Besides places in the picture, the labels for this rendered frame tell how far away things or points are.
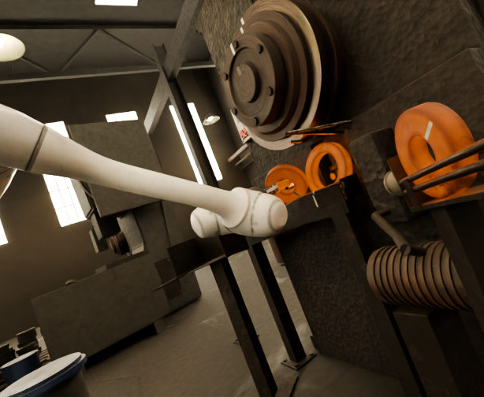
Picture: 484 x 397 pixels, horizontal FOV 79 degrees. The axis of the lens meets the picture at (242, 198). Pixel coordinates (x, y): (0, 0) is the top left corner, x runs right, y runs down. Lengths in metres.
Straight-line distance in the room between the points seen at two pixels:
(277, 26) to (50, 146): 0.68
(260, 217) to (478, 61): 0.56
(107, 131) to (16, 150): 3.02
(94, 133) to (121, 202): 0.81
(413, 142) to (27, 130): 0.69
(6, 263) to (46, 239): 1.12
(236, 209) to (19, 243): 10.43
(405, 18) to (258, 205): 0.59
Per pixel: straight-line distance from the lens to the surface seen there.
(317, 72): 0.91
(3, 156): 0.69
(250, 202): 0.69
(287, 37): 0.96
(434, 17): 0.92
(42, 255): 10.84
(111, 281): 3.08
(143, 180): 0.68
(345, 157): 0.95
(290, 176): 1.05
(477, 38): 0.89
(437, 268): 0.65
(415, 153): 0.60
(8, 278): 10.94
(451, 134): 0.50
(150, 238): 3.67
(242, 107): 1.07
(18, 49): 6.05
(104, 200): 3.37
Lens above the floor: 0.71
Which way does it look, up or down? 4 degrees up
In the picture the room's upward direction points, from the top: 22 degrees counter-clockwise
